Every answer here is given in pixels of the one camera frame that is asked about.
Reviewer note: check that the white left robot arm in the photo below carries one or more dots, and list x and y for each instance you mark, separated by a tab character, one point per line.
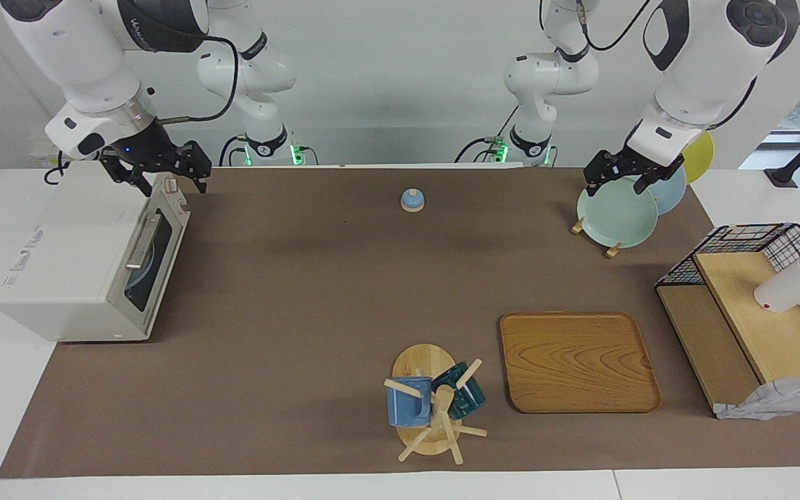
705	69

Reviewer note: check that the wooden serving tray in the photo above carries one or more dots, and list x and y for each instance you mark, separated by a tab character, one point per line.
577	361

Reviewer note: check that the light blue smooth plate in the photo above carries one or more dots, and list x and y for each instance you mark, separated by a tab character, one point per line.
671	194

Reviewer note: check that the wooden plate rack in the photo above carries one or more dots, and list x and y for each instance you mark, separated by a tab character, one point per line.
612	251

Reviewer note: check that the blue mug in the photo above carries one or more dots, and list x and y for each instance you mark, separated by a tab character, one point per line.
407	406

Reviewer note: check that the yellow plate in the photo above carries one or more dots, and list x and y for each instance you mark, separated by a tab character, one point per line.
700	156

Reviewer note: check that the glass oven door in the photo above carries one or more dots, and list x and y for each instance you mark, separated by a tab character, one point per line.
164	278

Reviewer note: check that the wooden mug tree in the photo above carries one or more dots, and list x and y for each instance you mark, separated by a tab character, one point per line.
421	361

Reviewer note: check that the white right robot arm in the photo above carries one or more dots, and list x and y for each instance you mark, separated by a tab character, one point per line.
80	55

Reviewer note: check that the wooden step shelf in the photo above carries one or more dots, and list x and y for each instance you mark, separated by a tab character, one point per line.
768	326

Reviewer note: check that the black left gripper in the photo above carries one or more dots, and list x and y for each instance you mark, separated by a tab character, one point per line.
629	163

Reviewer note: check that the marble pattern cloth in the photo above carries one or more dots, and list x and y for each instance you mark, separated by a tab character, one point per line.
775	399

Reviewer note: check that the brown table mat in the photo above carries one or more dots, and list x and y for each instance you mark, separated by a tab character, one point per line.
303	312

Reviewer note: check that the light blue ribbed plate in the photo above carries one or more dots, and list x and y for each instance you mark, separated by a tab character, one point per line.
145	269

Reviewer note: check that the dark green mug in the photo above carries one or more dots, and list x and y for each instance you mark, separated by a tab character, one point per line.
469	399

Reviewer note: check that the white plastic cup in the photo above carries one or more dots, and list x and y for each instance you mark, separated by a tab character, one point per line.
785	292

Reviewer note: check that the white toaster oven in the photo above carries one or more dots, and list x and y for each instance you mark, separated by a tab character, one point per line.
67	257

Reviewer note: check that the beige oven knob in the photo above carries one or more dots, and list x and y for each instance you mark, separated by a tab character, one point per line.
171	185

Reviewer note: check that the white socket box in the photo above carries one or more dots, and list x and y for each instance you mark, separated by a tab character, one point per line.
40	156

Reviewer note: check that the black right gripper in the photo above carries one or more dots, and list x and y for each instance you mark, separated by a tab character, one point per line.
153	153

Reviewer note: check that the pale green plate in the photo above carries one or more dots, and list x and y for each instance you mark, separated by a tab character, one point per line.
615	215

